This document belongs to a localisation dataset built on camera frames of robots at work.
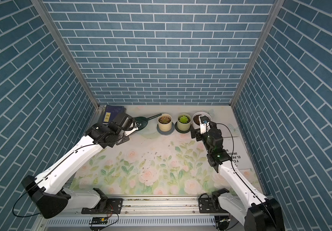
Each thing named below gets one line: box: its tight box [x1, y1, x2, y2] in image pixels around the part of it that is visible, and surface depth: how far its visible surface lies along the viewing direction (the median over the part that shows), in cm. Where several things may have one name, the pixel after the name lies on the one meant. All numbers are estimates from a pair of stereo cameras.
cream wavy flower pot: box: [157, 113, 173, 132], surface depth 104 cm
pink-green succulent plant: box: [158, 116, 172, 124], surface depth 103 cm
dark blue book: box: [102, 104, 125, 125], surface depth 109 cm
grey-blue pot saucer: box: [156, 124, 175, 136], surface depth 104 cm
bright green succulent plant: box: [178, 115, 189, 124], surface depth 103 cm
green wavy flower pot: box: [177, 113, 192, 132], surface depth 104 cm
